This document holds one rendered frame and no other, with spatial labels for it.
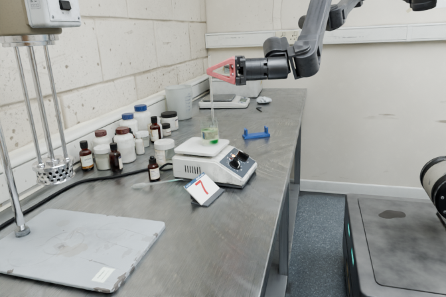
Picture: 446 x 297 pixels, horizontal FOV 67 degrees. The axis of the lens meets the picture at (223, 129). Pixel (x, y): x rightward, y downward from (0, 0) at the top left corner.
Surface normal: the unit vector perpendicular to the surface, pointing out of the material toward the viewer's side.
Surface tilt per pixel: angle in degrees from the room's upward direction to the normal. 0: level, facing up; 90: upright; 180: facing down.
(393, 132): 90
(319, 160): 90
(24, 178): 90
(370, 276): 0
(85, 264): 0
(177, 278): 0
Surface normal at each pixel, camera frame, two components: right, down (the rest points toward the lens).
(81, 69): 0.96, 0.04
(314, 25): -0.29, -0.65
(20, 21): 0.37, 0.24
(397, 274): -0.04, -0.96
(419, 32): -0.27, 0.28
